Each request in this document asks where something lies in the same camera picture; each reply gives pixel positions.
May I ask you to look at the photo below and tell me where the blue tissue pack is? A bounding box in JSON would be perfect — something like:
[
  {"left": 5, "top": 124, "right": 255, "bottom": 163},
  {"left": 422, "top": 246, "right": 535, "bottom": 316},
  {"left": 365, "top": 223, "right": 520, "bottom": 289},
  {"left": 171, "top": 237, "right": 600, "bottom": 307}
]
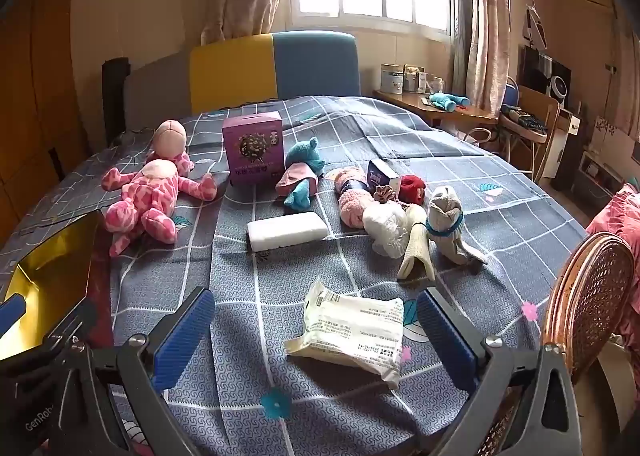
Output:
[{"left": 367, "top": 159, "right": 401, "bottom": 195}]

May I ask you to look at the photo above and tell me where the purple cardboard box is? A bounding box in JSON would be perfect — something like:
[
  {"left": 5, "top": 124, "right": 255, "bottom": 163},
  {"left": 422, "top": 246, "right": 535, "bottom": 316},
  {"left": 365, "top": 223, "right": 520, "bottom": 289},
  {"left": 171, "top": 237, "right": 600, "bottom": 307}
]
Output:
[{"left": 222, "top": 111, "right": 285, "bottom": 186}]

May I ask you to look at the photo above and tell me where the teal object on desk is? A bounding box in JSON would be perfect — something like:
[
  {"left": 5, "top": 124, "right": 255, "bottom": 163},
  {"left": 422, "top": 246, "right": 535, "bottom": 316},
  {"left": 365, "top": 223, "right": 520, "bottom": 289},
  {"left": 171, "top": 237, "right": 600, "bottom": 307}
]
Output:
[{"left": 428, "top": 92, "right": 471, "bottom": 112}]

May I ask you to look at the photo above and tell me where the cream cloth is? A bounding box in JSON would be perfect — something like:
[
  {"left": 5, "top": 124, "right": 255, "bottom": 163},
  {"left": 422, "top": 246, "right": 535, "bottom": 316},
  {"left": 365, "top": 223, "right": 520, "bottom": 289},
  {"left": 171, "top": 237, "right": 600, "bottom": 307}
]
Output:
[{"left": 397, "top": 203, "right": 436, "bottom": 281}]

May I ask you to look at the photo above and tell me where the wooden side desk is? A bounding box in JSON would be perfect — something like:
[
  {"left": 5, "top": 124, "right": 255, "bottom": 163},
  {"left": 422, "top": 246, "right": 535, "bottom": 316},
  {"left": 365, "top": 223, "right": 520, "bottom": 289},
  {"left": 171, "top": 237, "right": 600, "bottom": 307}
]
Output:
[{"left": 372, "top": 90, "right": 498, "bottom": 127}]

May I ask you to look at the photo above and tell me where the white fluffy cloth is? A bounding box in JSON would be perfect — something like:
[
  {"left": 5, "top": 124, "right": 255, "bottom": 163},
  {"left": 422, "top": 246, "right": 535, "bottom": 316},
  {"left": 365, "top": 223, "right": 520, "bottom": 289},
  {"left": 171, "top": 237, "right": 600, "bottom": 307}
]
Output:
[{"left": 362, "top": 201, "right": 409, "bottom": 259}]

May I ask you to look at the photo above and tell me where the brown satin scrunchie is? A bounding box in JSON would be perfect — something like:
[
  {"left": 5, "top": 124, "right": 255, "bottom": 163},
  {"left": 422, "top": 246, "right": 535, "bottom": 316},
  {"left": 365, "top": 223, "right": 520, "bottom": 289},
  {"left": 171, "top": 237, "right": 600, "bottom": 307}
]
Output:
[{"left": 373, "top": 185, "right": 398, "bottom": 203}]

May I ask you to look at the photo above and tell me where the black rolled mat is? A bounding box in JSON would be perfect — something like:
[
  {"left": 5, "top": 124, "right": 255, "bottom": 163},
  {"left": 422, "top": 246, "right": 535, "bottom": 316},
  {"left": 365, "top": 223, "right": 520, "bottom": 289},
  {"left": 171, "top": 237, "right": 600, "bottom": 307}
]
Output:
[{"left": 101, "top": 57, "right": 131, "bottom": 145}]

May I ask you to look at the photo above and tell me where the white sponge block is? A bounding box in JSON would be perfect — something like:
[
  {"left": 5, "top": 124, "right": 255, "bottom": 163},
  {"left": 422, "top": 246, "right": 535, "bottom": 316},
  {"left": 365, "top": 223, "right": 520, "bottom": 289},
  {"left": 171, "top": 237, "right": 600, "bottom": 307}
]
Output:
[{"left": 247, "top": 212, "right": 329, "bottom": 252}]

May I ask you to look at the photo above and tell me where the pink curtain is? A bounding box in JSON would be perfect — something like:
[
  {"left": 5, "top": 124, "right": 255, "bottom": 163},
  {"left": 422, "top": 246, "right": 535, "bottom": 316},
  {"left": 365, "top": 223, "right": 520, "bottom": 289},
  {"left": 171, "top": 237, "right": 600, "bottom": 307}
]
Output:
[{"left": 451, "top": 0, "right": 510, "bottom": 117}]

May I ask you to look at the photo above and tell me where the yellow blue grey headboard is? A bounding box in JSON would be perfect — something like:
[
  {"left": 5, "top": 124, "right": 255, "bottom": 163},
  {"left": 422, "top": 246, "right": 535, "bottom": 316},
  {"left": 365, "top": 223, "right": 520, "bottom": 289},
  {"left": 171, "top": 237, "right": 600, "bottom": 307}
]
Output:
[{"left": 124, "top": 30, "right": 362, "bottom": 132}]

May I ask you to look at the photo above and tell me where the white wet wipes pack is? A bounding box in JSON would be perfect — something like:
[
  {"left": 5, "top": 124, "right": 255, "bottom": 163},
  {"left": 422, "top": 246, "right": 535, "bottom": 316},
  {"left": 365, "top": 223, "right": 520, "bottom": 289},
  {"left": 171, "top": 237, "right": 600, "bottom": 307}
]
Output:
[{"left": 284, "top": 279, "right": 404, "bottom": 389}]

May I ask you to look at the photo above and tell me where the white tin canister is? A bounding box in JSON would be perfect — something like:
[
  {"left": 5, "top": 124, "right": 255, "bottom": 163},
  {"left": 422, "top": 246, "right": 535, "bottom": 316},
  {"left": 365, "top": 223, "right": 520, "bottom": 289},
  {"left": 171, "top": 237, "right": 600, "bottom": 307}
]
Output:
[{"left": 380, "top": 64, "right": 404, "bottom": 95}]

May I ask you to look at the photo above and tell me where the grey plaid bed cover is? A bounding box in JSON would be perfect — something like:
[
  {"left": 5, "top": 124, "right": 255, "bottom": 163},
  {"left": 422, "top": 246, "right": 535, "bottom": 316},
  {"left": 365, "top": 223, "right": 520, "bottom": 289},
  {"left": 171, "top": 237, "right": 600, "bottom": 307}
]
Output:
[{"left": 1, "top": 96, "right": 585, "bottom": 455}]

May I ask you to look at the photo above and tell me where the gold metal tray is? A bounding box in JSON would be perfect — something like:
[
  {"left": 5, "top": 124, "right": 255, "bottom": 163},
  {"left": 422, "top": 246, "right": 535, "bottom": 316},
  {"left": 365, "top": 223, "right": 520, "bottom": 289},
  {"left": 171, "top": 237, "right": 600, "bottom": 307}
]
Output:
[{"left": 1, "top": 211, "right": 113, "bottom": 358}]

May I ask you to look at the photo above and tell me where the wooden chair with items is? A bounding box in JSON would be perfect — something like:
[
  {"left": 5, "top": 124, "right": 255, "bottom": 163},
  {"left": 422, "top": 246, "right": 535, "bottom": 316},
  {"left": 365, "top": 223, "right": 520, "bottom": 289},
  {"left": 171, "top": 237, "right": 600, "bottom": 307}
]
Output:
[{"left": 498, "top": 76, "right": 560, "bottom": 183}]

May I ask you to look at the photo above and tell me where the red plush toy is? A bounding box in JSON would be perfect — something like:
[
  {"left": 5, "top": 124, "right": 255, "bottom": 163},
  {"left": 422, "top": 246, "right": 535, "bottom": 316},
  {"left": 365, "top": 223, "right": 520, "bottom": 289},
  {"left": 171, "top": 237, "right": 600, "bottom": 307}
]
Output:
[{"left": 398, "top": 174, "right": 426, "bottom": 205}]

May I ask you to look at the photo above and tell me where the pink giraffe plush toy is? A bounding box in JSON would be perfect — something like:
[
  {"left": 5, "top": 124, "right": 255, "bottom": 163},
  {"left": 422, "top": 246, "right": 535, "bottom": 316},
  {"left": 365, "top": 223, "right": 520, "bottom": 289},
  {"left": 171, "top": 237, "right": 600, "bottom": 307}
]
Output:
[{"left": 101, "top": 120, "right": 217, "bottom": 257}]

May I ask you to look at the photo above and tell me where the wooden wardrobe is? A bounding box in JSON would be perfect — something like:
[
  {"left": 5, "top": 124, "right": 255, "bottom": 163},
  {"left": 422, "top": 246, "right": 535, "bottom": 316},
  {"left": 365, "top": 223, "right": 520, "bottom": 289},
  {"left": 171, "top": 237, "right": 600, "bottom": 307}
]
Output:
[{"left": 1, "top": 0, "right": 91, "bottom": 240}]

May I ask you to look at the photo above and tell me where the pink microfiber towel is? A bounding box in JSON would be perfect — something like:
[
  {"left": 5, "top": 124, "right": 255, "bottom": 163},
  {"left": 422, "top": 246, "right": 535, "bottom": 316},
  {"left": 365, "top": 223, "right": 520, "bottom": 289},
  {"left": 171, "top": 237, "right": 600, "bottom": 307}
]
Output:
[{"left": 334, "top": 167, "right": 373, "bottom": 228}]

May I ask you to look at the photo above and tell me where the teal plush bear pink scarf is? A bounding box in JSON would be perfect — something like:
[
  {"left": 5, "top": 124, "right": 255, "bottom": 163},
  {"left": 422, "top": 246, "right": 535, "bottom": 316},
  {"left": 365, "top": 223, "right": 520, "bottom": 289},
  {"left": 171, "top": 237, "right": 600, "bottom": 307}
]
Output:
[{"left": 276, "top": 137, "right": 326, "bottom": 212}]

